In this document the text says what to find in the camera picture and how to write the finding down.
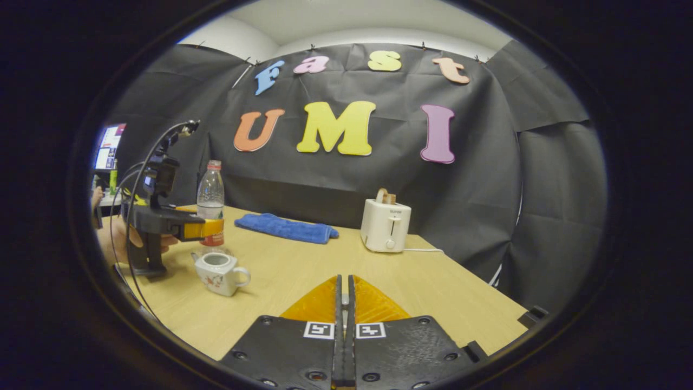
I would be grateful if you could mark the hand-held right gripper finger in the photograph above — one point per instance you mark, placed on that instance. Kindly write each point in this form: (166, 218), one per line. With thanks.
(351, 303)
(338, 303)

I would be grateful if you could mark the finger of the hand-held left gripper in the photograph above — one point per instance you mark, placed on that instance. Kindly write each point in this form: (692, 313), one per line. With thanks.
(203, 228)

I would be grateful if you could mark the white teacup lid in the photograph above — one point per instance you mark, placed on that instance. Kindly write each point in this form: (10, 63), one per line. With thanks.
(345, 299)

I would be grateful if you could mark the clear plastic water bottle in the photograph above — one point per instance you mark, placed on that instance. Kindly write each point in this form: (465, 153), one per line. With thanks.
(210, 195)

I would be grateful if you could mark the white floral teacup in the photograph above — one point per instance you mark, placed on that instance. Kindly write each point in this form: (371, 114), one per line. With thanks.
(219, 276)

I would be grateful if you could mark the green drink bottle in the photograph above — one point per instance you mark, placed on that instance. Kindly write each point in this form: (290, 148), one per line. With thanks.
(113, 181)

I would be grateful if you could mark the white side desk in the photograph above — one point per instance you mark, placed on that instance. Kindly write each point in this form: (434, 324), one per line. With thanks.
(110, 200)

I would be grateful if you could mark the blue towel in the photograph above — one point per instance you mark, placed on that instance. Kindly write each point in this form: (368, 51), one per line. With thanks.
(287, 227)

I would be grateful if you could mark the white toaster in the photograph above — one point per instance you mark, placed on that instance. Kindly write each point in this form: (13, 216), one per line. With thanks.
(385, 225)

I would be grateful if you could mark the computer monitor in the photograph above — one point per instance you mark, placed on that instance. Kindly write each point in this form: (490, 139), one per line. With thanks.
(110, 146)

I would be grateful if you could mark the bread slice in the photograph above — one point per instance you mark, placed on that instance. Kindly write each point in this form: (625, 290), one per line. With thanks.
(385, 196)

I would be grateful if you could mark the black backdrop cloth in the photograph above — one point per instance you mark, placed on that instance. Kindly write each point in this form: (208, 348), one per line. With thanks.
(346, 179)

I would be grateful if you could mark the black table clamp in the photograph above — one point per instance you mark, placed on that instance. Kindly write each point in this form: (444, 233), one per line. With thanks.
(534, 316)

